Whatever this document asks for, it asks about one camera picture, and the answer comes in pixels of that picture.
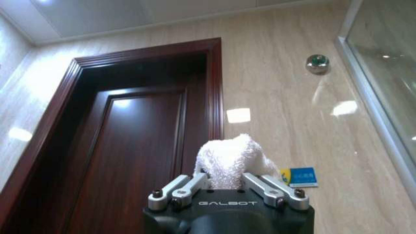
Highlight dark red wooden door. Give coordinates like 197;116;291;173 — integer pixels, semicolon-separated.
35;73;208;234

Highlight glass shower screen with frame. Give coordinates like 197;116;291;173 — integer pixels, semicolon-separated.
335;0;416;195

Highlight blue and yellow wall sticker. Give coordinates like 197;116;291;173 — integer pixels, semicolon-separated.
280;166;319;188

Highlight dark red wooden door frame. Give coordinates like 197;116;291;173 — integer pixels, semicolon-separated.
0;37;225;234

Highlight silver-barred right gripper left finger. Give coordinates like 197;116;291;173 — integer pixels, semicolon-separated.
148;172;209;211

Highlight round chrome wall fitting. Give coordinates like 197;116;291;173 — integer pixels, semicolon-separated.
304;54;332;75

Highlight white terry towel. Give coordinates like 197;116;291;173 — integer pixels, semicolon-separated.
193;133;283;190

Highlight silver-barred right gripper right finger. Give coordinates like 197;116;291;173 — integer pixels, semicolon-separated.
241;172;311;211

